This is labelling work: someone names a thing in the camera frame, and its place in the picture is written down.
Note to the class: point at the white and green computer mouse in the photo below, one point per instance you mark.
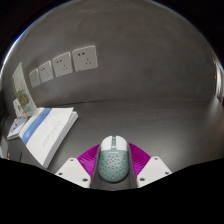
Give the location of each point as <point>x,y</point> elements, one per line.
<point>113,163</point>

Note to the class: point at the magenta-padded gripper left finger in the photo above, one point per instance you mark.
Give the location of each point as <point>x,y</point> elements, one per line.
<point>71,171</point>

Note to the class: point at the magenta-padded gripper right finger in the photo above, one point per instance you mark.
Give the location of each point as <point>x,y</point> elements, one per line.
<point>154,170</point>

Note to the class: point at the grey striped magazine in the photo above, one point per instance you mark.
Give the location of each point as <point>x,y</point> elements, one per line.
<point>16,128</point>

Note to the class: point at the white book with blue stripe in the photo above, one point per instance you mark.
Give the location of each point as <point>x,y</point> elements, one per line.
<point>46,133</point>

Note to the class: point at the white card with colourful stickers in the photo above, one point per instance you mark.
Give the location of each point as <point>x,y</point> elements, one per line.
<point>16,107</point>

